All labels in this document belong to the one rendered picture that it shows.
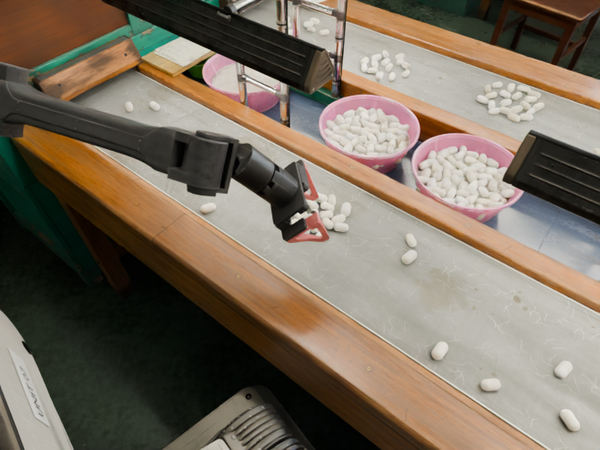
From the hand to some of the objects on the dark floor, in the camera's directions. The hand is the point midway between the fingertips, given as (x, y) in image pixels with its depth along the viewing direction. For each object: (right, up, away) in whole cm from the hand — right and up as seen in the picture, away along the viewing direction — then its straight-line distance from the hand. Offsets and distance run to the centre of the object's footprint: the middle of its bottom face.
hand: (318, 216), depth 78 cm
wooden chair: (+137, +94, +197) cm, 258 cm away
